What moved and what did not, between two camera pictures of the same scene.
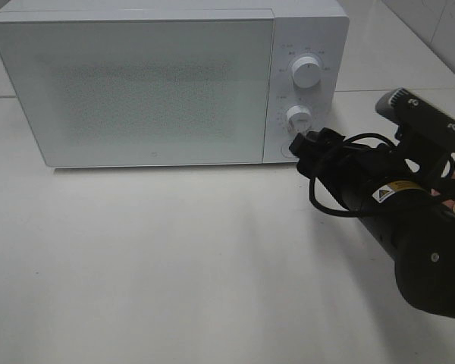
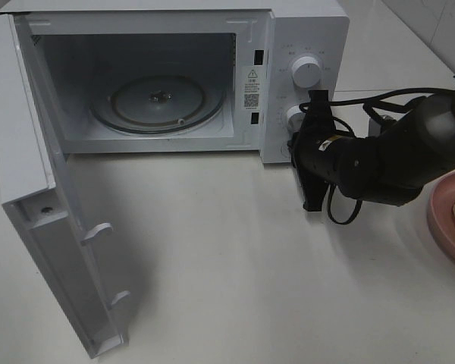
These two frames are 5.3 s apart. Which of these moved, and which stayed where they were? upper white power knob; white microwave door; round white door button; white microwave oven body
Moved: white microwave door
Stayed: round white door button; upper white power knob; white microwave oven body
